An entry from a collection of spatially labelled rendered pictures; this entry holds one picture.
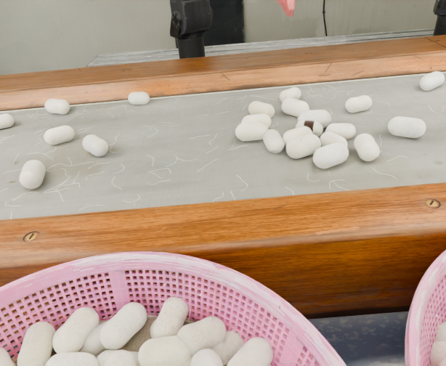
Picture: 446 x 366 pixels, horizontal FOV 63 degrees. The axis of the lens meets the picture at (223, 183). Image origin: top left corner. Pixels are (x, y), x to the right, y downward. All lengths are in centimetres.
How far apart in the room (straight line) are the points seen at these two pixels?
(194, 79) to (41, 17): 224
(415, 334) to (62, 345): 20
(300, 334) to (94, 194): 25
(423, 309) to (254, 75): 44
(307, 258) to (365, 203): 6
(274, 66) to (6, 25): 244
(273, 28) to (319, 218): 232
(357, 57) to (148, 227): 46
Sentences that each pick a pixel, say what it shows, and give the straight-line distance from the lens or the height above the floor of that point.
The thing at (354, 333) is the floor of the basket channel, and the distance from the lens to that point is 33.
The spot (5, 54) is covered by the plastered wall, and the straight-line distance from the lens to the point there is 297.
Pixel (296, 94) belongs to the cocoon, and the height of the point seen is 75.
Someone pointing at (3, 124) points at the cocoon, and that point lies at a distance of 59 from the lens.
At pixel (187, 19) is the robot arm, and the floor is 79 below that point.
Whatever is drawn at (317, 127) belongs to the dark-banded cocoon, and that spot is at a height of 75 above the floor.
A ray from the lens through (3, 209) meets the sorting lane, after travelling 41.
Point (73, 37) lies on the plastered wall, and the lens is 273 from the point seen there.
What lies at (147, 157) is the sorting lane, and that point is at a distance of 42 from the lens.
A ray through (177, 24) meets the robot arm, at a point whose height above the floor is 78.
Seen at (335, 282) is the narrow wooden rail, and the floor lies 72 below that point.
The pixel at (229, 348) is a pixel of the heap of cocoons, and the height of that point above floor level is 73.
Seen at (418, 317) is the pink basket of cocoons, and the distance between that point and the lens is 23.
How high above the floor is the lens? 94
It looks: 35 degrees down
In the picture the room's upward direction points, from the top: 6 degrees counter-clockwise
